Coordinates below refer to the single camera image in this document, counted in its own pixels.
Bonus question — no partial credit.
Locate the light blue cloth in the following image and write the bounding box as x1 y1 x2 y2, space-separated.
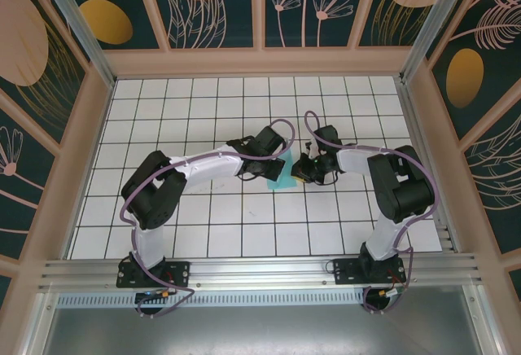
266 149 298 191

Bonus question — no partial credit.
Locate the grey metal sheet panel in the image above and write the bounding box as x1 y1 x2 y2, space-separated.
40 305 488 355

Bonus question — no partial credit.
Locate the aluminium side rail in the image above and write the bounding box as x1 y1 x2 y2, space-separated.
396 80 463 255

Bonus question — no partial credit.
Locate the long aluminium mounting rail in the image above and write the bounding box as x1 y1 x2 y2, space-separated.
38 252 484 291

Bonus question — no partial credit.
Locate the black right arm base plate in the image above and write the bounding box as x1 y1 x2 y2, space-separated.
332 257 406 287

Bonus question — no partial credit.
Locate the perforated metal cable tray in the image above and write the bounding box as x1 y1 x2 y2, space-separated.
55 291 370 308

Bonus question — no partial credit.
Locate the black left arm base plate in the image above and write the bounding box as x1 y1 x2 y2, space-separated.
116 260 191 289

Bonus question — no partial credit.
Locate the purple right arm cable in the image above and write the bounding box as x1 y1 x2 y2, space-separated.
304 110 439 316

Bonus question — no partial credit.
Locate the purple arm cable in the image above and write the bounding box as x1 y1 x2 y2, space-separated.
304 110 439 316
120 118 296 320

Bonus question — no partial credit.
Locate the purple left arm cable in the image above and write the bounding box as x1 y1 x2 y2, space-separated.
120 118 296 320

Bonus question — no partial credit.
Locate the aluminium corner post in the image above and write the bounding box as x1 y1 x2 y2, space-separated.
400 0 488 84
33 0 117 88

